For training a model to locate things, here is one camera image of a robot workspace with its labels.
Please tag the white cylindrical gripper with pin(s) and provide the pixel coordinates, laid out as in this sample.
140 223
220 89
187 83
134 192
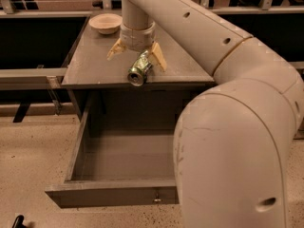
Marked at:
137 38

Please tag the crushed green soda can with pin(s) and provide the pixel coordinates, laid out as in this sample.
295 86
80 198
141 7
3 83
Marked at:
137 74

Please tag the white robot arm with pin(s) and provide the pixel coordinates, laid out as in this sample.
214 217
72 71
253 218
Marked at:
231 142

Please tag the grey cabinet with top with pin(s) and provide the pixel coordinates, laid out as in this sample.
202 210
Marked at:
104 97

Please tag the open grey top drawer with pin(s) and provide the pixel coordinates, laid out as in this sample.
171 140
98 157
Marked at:
115 167

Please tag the small metal drawer knob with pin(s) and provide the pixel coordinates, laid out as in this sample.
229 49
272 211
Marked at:
157 198

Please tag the beige shallow bowl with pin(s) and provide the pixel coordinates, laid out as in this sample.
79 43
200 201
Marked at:
107 23

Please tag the black object at floor corner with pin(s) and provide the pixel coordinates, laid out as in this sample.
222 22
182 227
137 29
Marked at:
18 223

